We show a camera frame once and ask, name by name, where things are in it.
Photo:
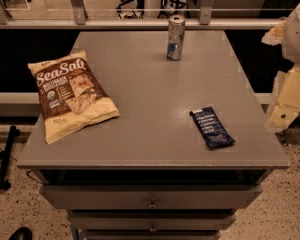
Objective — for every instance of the grey drawer cabinet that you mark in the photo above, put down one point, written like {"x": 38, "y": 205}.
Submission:
{"x": 154, "y": 141}

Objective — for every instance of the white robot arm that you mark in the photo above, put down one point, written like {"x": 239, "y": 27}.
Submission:
{"x": 290, "y": 49}

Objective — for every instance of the dark blue snack bar wrapper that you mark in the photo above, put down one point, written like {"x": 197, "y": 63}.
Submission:
{"x": 211, "y": 128}

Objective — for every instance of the metal window railing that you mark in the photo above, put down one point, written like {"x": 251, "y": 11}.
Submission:
{"x": 102, "y": 14}

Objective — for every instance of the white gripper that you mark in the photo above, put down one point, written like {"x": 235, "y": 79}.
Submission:
{"x": 298, "y": 34}

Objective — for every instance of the grey drawer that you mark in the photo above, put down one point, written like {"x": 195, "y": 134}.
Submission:
{"x": 143, "y": 197}
{"x": 149, "y": 221}

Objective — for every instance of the top grey drawer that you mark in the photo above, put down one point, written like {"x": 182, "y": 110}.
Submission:
{"x": 143, "y": 197}

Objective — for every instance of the middle grey drawer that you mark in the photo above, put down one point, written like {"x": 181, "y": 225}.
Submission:
{"x": 149, "y": 221}

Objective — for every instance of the brown sea salt chip bag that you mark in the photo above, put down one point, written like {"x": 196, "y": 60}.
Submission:
{"x": 70, "y": 96}

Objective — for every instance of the black shoe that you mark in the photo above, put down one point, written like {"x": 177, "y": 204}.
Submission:
{"x": 22, "y": 233}

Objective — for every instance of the silver blue redbull can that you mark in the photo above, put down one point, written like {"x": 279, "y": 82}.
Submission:
{"x": 176, "y": 32}

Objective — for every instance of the black stand leg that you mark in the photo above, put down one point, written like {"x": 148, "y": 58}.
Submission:
{"x": 5, "y": 156}

